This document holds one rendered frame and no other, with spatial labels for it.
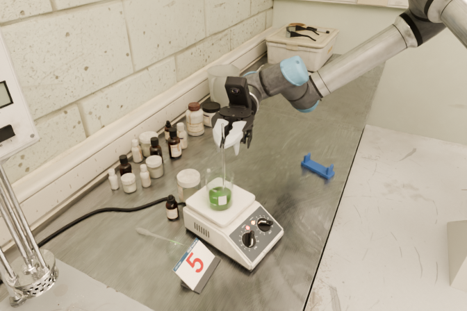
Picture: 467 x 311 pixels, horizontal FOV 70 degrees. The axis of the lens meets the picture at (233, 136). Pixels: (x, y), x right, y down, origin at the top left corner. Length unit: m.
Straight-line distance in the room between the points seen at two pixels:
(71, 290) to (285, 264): 0.43
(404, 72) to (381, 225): 1.31
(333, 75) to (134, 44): 0.60
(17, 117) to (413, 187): 0.95
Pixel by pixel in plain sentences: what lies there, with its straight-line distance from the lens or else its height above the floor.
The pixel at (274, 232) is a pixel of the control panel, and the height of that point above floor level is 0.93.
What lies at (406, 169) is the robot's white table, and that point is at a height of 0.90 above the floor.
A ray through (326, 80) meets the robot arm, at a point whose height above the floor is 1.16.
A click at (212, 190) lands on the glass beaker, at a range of 0.71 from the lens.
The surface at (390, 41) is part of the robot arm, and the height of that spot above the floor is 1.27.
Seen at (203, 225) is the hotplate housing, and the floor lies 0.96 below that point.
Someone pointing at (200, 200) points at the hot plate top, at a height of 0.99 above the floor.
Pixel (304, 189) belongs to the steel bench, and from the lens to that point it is 0.96.
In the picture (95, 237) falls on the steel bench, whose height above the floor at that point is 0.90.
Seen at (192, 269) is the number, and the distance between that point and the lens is 0.74.
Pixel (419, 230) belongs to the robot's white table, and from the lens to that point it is 0.95.
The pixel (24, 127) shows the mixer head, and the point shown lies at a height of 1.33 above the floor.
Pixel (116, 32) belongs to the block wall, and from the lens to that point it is 1.05.
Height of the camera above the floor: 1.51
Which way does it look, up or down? 31 degrees down
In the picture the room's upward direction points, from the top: straight up
